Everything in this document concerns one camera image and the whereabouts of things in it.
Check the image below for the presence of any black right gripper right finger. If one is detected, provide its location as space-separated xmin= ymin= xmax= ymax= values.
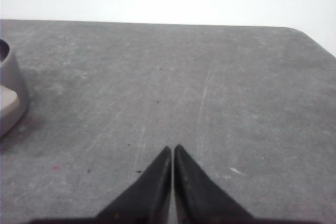
xmin=173 ymin=144 xmax=254 ymax=224

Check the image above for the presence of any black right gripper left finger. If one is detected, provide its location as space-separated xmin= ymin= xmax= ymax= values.
xmin=97 ymin=146 xmax=173 ymax=224

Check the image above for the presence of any stainless steel pot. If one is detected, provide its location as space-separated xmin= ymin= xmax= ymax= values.
xmin=1 ymin=39 xmax=29 ymax=136

